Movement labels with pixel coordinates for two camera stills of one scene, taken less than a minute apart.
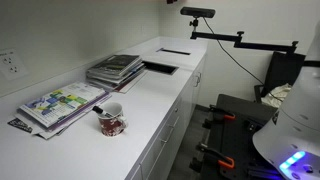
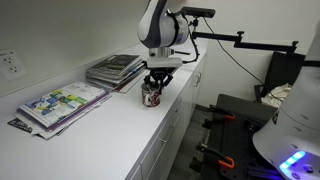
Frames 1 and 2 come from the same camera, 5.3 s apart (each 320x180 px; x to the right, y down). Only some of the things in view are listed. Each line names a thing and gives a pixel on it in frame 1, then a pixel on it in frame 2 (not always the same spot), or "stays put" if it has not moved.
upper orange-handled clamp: x=218 y=115 stays put
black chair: x=284 y=68 stays put
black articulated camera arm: x=239 y=43 stays put
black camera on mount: x=197 y=12 stays put
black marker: x=101 y=111 -> x=147 y=79
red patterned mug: x=115 y=125 -> x=151 y=94
